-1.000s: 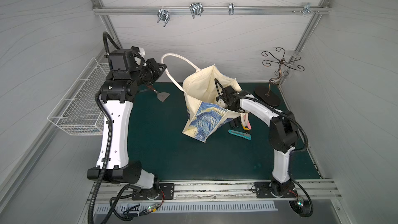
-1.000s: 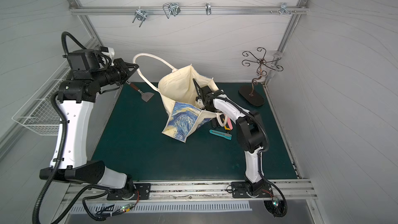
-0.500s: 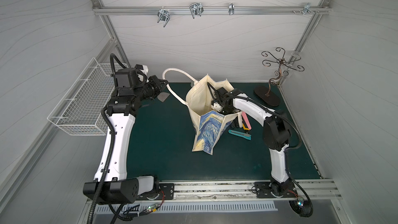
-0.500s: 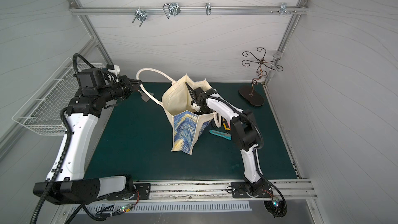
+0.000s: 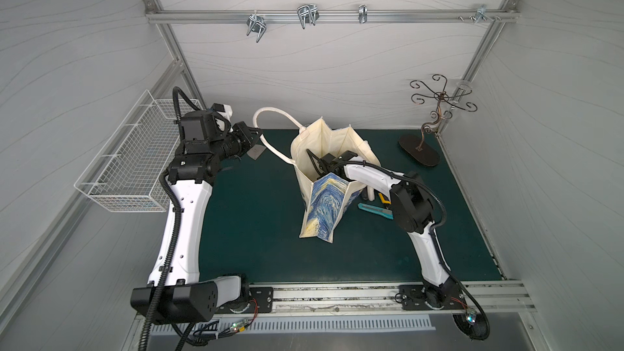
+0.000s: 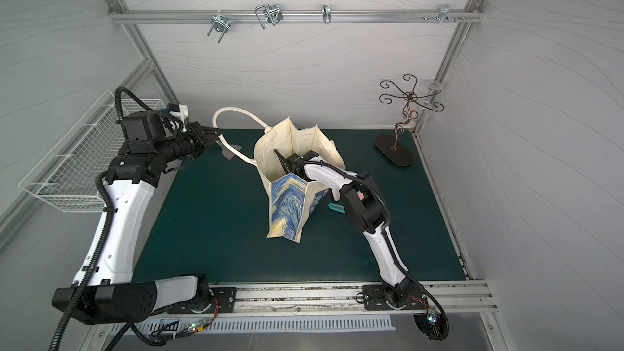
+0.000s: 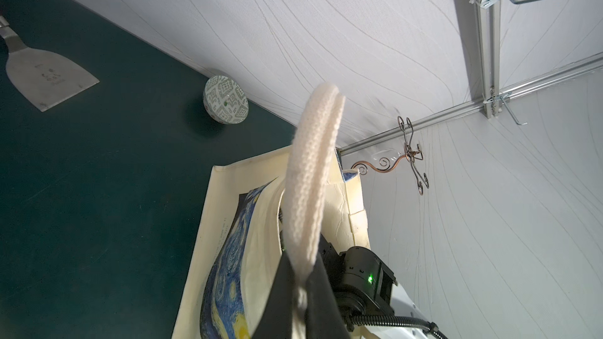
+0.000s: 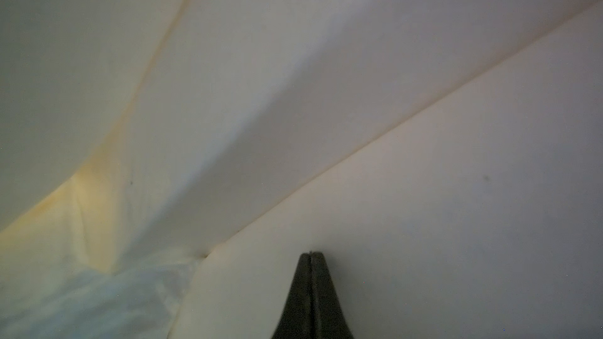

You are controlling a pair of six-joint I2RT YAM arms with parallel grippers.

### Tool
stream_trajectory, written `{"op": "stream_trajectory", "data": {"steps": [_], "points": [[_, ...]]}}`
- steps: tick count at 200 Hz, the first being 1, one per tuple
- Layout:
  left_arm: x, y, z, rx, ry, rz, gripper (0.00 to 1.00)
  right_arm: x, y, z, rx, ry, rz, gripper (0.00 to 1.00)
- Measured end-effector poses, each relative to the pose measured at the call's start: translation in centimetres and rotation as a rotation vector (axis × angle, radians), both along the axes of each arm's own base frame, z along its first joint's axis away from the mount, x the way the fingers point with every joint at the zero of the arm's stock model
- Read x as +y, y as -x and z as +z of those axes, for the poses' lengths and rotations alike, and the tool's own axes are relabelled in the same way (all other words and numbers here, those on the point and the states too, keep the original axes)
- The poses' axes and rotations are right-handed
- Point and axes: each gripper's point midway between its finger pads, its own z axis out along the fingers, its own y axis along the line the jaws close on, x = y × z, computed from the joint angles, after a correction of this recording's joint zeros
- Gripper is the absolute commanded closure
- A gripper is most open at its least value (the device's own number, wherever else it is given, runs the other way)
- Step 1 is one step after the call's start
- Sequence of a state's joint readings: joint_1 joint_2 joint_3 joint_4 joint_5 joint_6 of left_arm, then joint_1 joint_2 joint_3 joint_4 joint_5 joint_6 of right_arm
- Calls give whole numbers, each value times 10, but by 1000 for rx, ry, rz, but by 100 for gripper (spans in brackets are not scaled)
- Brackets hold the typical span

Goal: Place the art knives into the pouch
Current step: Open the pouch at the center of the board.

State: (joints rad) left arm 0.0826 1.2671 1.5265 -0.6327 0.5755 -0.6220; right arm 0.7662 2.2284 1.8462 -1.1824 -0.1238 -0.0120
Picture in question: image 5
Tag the aluminium crossbar with hooks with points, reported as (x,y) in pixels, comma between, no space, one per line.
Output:
(258,21)

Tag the copper jewelry stand black base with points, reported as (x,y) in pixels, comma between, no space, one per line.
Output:
(416,145)

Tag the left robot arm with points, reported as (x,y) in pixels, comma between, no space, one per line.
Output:
(206,140)

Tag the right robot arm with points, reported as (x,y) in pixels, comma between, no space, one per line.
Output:
(419,212)

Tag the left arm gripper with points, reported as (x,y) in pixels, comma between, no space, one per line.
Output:
(246,136)

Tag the metal spatula brown handle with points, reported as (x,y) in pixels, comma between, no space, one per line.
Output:
(256,151)

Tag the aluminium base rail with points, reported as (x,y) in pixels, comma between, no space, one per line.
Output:
(380,297)

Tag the white wire basket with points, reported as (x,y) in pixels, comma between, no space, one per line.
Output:
(124,175)

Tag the teal utility knife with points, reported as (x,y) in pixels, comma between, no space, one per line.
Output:
(385,213)

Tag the black yellow utility knife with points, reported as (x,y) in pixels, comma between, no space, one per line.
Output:
(384,200)

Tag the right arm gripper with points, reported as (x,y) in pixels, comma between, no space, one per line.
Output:
(329,162)

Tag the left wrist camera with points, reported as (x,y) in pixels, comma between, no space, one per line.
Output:
(223,109)

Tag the cream canvas tote bag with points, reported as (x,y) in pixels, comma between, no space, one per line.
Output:
(327,197)

